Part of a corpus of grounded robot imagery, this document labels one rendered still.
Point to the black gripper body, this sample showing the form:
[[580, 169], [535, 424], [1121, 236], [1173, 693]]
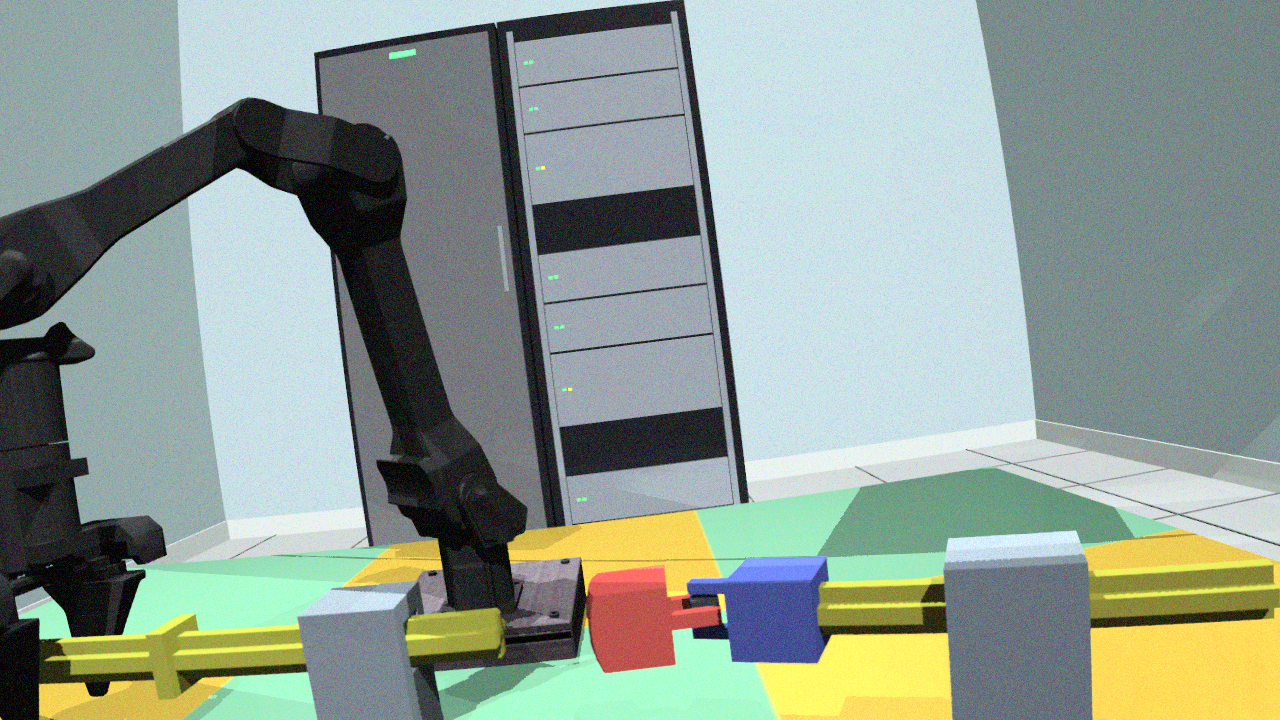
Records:
[[40, 526]]

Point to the yellow bar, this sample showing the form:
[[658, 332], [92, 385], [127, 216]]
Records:
[[368, 651]]

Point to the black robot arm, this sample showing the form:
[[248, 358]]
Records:
[[349, 180]]

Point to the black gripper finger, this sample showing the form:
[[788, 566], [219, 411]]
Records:
[[19, 670], [97, 608]]

